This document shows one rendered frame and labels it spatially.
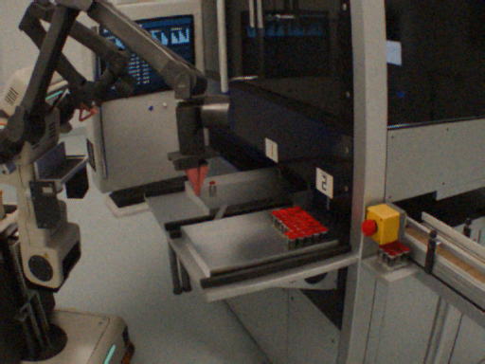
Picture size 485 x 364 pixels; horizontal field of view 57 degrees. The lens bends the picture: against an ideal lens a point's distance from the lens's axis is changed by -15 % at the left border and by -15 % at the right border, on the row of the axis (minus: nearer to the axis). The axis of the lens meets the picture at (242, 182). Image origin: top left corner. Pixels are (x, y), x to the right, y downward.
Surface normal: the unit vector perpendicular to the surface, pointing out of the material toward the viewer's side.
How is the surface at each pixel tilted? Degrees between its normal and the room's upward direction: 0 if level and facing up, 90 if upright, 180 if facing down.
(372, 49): 90
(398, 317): 90
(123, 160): 90
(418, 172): 90
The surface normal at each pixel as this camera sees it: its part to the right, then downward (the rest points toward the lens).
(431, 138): 0.37, 0.31
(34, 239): -0.11, 0.35
